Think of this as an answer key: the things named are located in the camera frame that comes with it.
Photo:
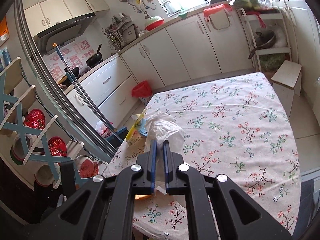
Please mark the blue dustpan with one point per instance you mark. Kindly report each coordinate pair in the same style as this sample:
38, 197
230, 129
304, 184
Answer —
116, 141

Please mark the utensil drying rack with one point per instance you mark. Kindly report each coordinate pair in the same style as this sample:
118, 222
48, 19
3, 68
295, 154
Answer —
120, 33

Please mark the white hanging cutting board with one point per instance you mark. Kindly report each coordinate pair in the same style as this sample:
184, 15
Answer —
219, 20

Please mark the black range hood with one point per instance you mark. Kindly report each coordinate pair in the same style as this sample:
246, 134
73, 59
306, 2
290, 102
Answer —
62, 33

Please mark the red green covered bowl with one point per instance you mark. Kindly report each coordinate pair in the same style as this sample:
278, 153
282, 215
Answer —
153, 22

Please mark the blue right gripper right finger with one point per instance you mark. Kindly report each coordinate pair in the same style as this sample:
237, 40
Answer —
166, 149

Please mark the floral tablecloth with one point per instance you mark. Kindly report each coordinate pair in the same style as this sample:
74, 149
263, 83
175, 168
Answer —
237, 127

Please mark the white shelf rack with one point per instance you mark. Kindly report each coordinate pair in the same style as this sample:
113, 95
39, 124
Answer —
252, 21

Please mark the white wooden stool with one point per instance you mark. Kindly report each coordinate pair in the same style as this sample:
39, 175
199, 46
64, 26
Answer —
287, 83

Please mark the white plastic bag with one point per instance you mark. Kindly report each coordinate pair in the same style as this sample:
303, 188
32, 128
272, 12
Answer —
162, 127

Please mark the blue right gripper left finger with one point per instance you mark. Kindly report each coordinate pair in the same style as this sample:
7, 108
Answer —
151, 168

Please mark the red lined trash bin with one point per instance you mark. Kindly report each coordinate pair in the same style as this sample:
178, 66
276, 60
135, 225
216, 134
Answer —
143, 92

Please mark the yellow red paper envelope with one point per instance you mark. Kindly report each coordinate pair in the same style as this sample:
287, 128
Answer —
132, 130

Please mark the blue milk carton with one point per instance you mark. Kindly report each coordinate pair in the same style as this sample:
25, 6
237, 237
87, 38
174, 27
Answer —
140, 127

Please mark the black lidded wok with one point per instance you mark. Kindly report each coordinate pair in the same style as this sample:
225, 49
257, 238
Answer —
265, 39

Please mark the black frying pan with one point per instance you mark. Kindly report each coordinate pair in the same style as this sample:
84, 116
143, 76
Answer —
95, 58

